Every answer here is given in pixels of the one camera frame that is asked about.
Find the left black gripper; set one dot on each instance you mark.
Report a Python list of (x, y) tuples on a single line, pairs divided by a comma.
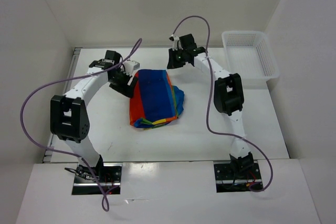
[(125, 89)]

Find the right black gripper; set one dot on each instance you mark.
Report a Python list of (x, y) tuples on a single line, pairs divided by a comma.
[(172, 63)]

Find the rainbow striped shorts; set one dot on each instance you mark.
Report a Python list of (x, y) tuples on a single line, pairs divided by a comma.
[(156, 102)]

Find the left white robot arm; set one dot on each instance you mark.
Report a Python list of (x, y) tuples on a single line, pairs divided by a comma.
[(82, 93)]

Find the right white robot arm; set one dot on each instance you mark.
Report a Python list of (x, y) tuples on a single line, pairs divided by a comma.
[(227, 95)]

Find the white plastic basket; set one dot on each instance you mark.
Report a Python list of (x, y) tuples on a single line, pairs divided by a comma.
[(249, 54)]

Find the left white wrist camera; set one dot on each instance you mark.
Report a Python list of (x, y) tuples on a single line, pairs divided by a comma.
[(130, 66)]

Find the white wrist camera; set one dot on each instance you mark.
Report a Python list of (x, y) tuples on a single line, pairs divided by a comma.
[(130, 66), (176, 42)]

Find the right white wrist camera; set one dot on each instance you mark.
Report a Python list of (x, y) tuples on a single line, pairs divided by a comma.
[(176, 42)]

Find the aluminium table edge rail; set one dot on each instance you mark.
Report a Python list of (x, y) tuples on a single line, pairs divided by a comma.
[(59, 106)]

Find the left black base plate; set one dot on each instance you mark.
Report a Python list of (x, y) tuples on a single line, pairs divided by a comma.
[(85, 184)]

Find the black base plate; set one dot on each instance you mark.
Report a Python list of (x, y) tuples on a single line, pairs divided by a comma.
[(85, 184), (227, 182)]

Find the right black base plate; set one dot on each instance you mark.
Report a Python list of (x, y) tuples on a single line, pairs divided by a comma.
[(227, 182)]

